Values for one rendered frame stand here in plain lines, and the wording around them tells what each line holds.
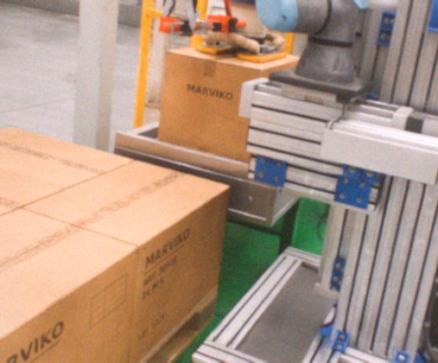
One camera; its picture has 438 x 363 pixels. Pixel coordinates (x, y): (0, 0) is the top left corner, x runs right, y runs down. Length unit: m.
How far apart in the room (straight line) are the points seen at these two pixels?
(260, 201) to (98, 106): 1.43
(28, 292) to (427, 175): 0.90
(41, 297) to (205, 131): 1.10
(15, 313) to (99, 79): 2.10
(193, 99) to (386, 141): 1.08
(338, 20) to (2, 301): 0.98
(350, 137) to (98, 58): 2.12
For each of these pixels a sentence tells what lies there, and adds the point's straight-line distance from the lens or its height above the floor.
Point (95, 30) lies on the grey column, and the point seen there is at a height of 0.89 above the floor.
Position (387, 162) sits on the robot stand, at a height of 0.90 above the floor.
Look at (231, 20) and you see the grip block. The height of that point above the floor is 1.10.
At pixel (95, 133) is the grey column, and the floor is 0.33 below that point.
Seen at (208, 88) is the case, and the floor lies 0.84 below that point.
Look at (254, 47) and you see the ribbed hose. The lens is 2.26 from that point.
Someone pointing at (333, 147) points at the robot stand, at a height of 0.91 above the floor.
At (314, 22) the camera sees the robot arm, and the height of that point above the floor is 1.17.
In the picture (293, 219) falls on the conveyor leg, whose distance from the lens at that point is 2.50.
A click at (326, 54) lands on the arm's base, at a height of 1.10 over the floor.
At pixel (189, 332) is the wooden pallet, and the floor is 0.02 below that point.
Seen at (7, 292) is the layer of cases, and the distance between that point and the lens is 1.38.
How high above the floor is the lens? 1.25
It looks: 16 degrees down
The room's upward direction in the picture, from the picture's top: 8 degrees clockwise
